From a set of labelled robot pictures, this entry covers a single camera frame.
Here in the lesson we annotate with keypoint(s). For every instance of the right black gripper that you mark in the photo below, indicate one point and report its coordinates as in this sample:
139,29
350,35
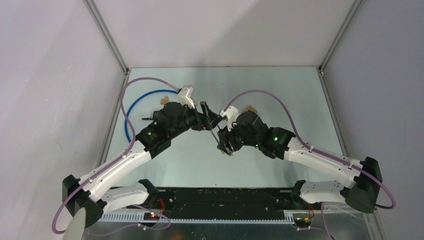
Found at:
224,136

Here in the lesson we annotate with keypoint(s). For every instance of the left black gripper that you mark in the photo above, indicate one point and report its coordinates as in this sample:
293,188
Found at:
203,122

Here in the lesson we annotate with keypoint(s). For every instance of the large brass padlock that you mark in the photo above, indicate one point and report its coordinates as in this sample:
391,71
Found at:
250,109

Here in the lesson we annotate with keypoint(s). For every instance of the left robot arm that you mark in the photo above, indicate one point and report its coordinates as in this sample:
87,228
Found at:
92,195

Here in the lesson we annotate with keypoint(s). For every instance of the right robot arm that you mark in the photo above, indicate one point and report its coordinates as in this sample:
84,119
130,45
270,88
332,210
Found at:
355,181

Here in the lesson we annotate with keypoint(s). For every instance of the small brass padlock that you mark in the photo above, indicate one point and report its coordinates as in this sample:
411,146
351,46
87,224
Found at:
164,100

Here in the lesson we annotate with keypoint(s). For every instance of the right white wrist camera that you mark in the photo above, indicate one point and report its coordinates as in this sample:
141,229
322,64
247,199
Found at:
230,114

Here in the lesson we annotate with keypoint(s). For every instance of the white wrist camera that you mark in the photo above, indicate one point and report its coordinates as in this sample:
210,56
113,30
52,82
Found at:
230,114
184,96

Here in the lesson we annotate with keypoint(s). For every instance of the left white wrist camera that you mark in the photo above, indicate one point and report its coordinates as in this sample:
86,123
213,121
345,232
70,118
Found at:
184,96

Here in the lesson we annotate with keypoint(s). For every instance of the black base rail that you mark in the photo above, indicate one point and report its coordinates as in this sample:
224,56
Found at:
227,204

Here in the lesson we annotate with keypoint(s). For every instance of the blue cable lock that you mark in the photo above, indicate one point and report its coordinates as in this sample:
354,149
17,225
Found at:
142,105

